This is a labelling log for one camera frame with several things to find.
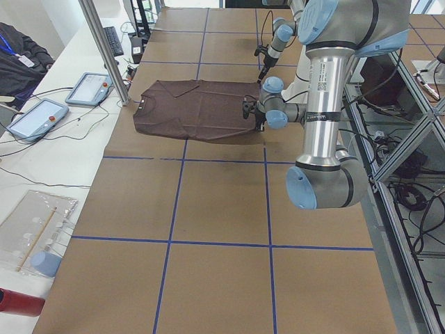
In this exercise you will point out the black box white label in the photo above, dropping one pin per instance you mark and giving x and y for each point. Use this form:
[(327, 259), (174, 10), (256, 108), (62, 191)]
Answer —
[(136, 49)]

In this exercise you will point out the red bottle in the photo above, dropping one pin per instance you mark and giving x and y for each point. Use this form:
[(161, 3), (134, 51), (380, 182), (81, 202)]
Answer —
[(17, 303)]

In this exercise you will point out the teach pendant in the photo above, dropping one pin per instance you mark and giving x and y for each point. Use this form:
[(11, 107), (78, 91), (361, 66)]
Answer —
[(90, 90), (37, 121)]

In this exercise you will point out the wooden stick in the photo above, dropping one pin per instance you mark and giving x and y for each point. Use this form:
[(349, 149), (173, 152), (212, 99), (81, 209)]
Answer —
[(36, 239)]

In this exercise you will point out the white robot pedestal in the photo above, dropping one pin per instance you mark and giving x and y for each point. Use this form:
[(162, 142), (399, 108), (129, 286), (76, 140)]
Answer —
[(296, 91)]

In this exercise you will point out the far teach pendant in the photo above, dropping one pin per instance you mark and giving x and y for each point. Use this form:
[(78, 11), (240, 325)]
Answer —
[(90, 90)]

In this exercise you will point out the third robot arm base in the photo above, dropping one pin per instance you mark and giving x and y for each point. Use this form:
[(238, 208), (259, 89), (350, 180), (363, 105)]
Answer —
[(430, 74)]

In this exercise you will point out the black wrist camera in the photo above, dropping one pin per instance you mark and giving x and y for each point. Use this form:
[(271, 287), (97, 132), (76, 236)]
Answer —
[(248, 107), (261, 49)]

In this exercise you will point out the brown t-shirt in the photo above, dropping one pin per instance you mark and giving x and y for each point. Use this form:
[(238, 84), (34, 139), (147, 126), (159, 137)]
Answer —
[(195, 109)]

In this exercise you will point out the aluminium frame post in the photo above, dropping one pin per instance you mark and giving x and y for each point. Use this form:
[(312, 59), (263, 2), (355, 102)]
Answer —
[(96, 29)]

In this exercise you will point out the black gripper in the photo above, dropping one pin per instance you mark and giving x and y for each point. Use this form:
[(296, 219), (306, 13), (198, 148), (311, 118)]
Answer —
[(259, 118), (268, 62)]

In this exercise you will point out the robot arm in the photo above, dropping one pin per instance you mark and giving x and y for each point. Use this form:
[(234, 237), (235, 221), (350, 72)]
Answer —
[(325, 175), (283, 31)]

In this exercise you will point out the black keyboard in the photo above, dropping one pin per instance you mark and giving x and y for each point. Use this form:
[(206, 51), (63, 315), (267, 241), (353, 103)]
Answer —
[(113, 40)]

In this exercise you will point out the clear plastic bag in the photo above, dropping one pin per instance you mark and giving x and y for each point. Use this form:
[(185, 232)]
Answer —
[(21, 226)]

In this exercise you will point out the light blue cup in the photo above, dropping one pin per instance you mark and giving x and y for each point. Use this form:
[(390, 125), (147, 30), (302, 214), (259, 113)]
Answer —
[(46, 263)]

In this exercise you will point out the near teach pendant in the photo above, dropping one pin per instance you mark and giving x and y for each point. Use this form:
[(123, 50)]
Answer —
[(37, 121)]

